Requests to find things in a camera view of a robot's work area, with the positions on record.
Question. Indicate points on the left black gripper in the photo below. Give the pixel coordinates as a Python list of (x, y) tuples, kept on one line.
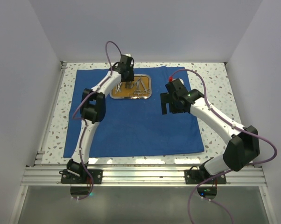
[(131, 78)]

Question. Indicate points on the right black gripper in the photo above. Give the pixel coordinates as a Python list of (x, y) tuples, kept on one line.
[(166, 98)]

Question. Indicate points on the blue surgical cloth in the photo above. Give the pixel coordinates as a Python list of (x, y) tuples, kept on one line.
[(137, 127)]

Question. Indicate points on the steel forceps with ring handles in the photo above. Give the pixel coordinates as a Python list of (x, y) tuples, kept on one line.
[(137, 91)]

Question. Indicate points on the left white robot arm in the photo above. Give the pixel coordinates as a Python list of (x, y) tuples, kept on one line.
[(91, 112)]

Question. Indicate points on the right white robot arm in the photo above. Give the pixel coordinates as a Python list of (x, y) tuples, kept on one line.
[(242, 145)]

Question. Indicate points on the steel tweezers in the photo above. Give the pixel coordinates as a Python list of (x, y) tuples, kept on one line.
[(118, 89)]

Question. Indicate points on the steel tray with orange mat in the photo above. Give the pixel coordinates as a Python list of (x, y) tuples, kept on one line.
[(124, 94)]

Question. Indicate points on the steel scissors with ring handles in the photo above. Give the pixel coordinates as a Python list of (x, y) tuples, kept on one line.
[(145, 90)]

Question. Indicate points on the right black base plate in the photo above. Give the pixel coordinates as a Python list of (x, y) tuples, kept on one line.
[(194, 176)]

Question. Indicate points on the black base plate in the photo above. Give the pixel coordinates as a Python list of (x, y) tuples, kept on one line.
[(69, 178), (194, 176)]

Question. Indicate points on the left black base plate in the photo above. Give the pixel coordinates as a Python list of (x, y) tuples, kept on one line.
[(69, 178)]

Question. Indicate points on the aluminium rail frame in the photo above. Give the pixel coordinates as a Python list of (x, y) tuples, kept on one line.
[(145, 171)]

